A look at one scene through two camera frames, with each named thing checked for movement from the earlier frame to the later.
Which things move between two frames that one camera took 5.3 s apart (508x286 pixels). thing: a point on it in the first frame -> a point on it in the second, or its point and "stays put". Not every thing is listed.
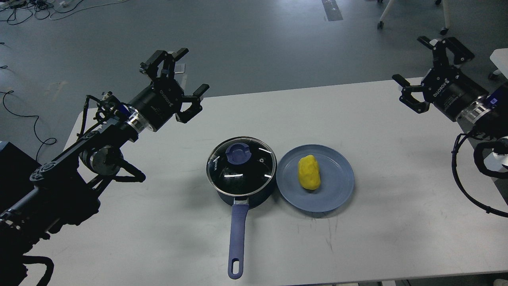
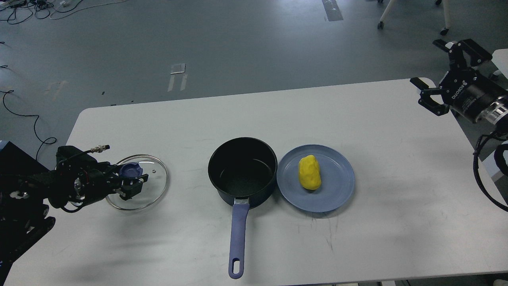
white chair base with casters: [443, 31] stays put
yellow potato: [308, 172] stays put
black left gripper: [163, 100] -> [81, 179]
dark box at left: [16, 169] stays put
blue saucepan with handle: [242, 170] stays put
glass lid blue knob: [241, 166] -> [131, 170]
